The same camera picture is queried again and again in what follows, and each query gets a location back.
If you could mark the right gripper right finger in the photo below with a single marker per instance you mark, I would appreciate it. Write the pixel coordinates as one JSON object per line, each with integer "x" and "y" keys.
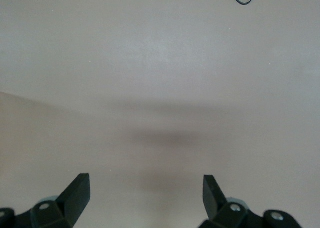
{"x": 215, "y": 203}

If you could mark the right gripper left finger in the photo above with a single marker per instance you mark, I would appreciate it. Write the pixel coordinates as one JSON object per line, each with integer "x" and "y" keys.
{"x": 72, "y": 203}

